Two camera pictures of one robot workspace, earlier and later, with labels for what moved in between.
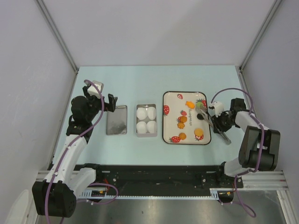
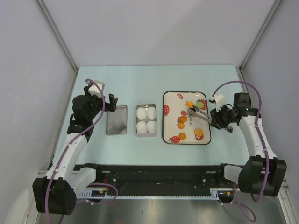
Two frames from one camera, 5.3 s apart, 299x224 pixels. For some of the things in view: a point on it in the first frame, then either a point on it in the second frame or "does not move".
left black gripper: (112, 103) does not move
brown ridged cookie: (182, 136) does not move
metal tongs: (206, 116) → (196, 112)
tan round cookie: (198, 132) does not move
